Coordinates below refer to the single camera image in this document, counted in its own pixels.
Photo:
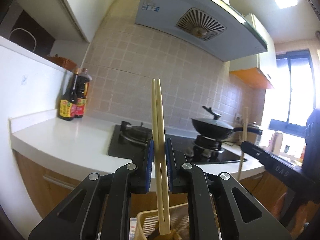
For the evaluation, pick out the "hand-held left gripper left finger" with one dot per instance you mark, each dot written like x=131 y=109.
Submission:
x=149 y=165

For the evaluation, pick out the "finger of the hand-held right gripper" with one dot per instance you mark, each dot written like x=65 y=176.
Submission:
x=275 y=165

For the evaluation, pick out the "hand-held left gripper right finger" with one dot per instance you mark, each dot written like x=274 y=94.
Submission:
x=170 y=166

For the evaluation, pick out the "wooden chopstick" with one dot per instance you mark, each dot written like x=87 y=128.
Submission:
x=154 y=110
x=161 y=110
x=244 y=125

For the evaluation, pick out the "yellow plastic utensil basket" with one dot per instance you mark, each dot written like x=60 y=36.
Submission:
x=147 y=220

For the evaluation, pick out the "black gas stove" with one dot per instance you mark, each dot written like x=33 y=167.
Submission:
x=120 y=147

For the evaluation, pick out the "black wok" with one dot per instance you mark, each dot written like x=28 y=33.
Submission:
x=212 y=131

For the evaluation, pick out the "kitchen window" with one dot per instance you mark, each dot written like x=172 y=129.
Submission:
x=295 y=87

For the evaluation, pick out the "wide dark sauce bottle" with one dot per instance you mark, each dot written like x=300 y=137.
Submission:
x=81 y=105

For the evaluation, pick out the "white kitchen countertop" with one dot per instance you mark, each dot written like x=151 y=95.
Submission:
x=62 y=135

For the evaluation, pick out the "slim dark sauce bottle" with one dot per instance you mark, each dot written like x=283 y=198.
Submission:
x=67 y=107

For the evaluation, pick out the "wooden base cabinet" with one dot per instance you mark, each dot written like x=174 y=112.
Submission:
x=37 y=180

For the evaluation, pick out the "brown wicker tray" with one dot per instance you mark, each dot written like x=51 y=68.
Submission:
x=62 y=61

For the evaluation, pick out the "white range hood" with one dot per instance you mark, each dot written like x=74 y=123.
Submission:
x=162 y=12

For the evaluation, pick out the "white wall socket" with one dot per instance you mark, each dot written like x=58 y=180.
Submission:
x=239 y=118

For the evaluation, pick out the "orange wall cabinet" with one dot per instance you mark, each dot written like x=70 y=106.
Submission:
x=252 y=77

